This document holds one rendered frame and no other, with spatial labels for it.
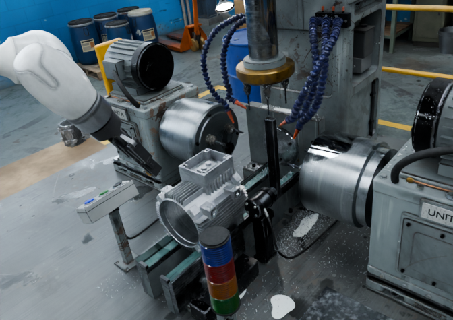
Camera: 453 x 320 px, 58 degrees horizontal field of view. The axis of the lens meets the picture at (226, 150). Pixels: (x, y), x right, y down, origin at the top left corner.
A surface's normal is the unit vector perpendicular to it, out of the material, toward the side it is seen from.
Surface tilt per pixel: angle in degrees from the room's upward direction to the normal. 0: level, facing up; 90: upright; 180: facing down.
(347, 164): 39
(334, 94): 90
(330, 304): 0
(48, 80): 93
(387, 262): 90
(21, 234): 0
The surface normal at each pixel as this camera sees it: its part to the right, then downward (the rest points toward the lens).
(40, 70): 0.38, 0.31
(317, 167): -0.58, -0.22
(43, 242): -0.12, -0.87
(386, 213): -0.65, 0.43
